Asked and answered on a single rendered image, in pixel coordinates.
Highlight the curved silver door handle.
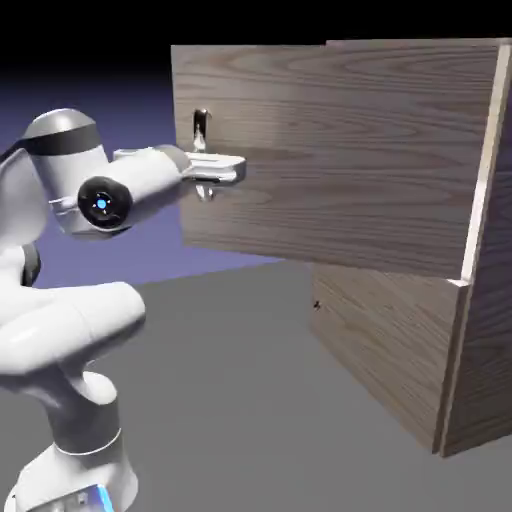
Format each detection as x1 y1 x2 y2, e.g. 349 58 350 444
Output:
192 108 216 202

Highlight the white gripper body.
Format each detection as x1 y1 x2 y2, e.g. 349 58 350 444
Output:
181 152 248 187

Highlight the wooden cabinet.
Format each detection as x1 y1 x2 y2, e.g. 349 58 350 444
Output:
309 37 512 459

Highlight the small wooden cabinet door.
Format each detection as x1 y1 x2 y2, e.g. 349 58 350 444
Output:
309 263 470 455

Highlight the large wooden cabinet door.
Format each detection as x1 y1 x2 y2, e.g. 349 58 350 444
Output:
170 42 501 281

